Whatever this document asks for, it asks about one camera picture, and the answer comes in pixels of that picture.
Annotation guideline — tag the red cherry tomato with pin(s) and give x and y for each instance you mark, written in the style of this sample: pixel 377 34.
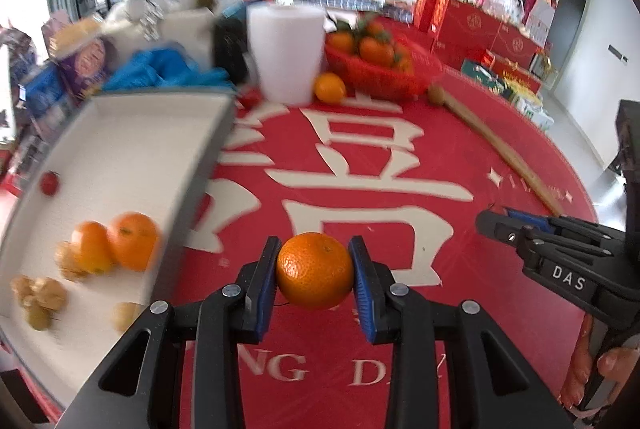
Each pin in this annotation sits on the red cherry tomato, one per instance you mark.
pixel 49 183
pixel 248 99

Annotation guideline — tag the blue rubber gloves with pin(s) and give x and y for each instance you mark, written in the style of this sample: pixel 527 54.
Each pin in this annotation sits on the blue rubber gloves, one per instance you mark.
pixel 165 69

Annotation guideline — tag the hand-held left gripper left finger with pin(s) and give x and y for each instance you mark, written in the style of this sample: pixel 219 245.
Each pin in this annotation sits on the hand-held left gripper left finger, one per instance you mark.
pixel 267 294

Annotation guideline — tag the person's right hand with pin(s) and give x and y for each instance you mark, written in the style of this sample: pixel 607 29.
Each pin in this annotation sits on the person's right hand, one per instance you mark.
pixel 575 369

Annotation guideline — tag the red apple gift box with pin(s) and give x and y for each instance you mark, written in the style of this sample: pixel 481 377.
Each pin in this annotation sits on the red apple gift box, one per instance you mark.
pixel 517 74

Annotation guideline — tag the green paper bag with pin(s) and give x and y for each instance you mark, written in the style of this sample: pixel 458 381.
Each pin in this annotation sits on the green paper bag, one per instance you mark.
pixel 482 76

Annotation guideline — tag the black electronic device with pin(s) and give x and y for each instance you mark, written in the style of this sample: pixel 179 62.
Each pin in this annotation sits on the black electronic device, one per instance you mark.
pixel 230 49

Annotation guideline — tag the large orange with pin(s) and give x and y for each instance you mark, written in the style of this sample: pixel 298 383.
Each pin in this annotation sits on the large orange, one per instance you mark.
pixel 314 270

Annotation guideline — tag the purple milk tea cup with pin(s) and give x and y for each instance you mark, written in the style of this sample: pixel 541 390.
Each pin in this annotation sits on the purple milk tea cup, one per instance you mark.
pixel 82 54

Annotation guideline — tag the white green carton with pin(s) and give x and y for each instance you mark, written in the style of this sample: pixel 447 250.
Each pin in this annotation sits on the white green carton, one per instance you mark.
pixel 535 114

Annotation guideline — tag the grey door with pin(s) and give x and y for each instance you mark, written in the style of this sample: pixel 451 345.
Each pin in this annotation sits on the grey door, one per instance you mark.
pixel 575 24

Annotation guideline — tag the red plastic basket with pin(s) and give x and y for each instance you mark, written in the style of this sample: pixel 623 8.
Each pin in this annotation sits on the red plastic basket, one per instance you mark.
pixel 380 76

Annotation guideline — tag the brown kiwi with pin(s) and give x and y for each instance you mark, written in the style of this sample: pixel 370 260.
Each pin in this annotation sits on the brown kiwi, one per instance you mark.
pixel 440 95
pixel 37 316

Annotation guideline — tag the blue printed box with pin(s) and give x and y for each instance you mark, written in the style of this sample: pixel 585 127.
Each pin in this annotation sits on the blue printed box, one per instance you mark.
pixel 47 96

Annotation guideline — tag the wrinkled tan walnut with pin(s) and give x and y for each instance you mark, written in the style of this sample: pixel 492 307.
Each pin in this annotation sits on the wrinkled tan walnut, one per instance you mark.
pixel 50 294
pixel 70 261
pixel 21 287

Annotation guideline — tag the round tan nut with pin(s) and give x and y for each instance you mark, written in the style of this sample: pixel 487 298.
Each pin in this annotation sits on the round tan nut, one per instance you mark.
pixel 125 316

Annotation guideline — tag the white wall calendar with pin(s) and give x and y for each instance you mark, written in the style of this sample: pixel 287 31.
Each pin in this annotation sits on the white wall calendar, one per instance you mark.
pixel 539 19

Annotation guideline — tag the silver rabbit figurine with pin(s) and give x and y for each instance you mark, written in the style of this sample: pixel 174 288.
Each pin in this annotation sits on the silver rabbit figurine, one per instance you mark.
pixel 147 14

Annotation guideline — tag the white paper towel roll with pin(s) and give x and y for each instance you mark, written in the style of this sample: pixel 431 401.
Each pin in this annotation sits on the white paper towel roll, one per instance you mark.
pixel 287 54

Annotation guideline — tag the white case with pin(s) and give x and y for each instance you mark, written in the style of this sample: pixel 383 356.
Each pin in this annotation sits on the white case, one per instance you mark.
pixel 187 34

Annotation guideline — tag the clear plastic bag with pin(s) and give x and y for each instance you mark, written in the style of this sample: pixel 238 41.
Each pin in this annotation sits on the clear plastic bag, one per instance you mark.
pixel 500 4

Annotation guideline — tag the green citrus leaves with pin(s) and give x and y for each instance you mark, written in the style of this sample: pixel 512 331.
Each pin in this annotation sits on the green citrus leaves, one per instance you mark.
pixel 357 26

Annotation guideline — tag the wall light switch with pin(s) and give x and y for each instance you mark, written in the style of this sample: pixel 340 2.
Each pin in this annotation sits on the wall light switch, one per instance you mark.
pixel 619 53

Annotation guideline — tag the long wooden stick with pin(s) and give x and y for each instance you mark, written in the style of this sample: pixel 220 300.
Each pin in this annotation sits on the long wooden stick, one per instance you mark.
pixel 500 144

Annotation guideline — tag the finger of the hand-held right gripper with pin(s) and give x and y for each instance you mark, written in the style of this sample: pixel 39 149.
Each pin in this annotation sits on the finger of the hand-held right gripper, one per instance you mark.
pixel 525 217
pixel 500 226

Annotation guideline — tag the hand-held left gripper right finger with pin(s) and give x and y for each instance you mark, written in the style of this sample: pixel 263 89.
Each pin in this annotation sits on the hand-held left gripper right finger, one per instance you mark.
pixel 362 299

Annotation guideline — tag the white tray grey rim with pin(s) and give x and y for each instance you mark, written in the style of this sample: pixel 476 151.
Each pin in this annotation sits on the white tray grey rim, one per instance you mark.
pixel 125 149

